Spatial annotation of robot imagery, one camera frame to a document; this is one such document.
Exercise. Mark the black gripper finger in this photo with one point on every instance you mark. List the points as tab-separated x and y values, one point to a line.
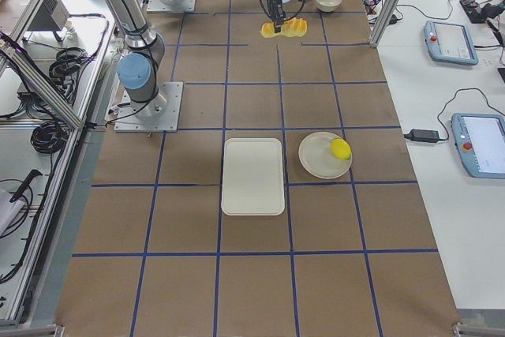
279	17
273	13

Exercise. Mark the orange striped bread roll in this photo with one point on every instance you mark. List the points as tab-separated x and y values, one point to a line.
296	27

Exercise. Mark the cream round plate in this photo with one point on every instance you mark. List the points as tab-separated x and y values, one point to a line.
315	156

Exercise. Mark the cream bowl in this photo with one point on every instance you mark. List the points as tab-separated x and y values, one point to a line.
328	6

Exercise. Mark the yellow lemon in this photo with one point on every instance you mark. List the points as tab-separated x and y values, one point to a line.
340	149

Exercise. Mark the white rectangular tray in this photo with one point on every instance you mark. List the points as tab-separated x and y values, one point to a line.
253	178

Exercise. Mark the far blue teach pendant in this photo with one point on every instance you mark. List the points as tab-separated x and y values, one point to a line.
450	43

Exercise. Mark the blue teach pendant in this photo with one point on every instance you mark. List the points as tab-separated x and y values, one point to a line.
450	43
479	139

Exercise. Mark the black power adapter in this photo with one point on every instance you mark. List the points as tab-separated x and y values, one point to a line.
422	135

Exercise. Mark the grey control box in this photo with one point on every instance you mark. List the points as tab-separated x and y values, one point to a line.
51	16

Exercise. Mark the near blue teach pendant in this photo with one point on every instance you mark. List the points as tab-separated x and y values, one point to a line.
479	139

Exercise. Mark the aluminium frame post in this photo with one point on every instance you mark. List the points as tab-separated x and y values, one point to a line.
390	1

